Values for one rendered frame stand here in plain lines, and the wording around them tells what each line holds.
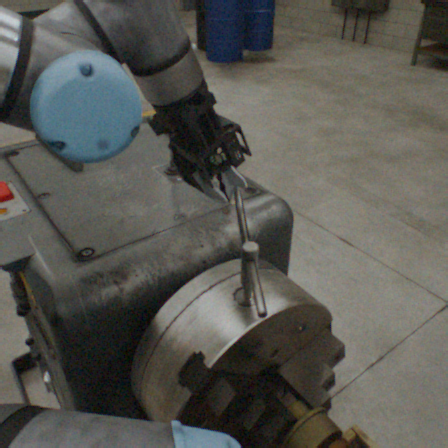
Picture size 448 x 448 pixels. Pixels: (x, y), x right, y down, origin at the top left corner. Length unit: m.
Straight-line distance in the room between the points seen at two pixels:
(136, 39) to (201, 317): 0.35
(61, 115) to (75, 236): 0.43
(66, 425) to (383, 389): 1.91
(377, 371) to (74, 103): 2.00
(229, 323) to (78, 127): 0.35
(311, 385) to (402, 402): 1.46
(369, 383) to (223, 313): 1.59
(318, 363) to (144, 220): 0.35
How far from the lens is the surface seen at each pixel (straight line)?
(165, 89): 0.49
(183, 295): 0.62
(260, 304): 0.49
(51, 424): 0.29
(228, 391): 0.57
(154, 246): 0.67
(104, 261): 0.65
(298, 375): 0.68
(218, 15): 6.84
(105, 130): 0.32
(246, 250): 0.54
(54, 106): 0.31
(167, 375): 0.61
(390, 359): 2.24
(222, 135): 0.53
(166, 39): 0.47
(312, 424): 0.63
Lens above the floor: 1.65
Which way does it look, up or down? 34 degrees down
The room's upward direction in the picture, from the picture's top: straight up
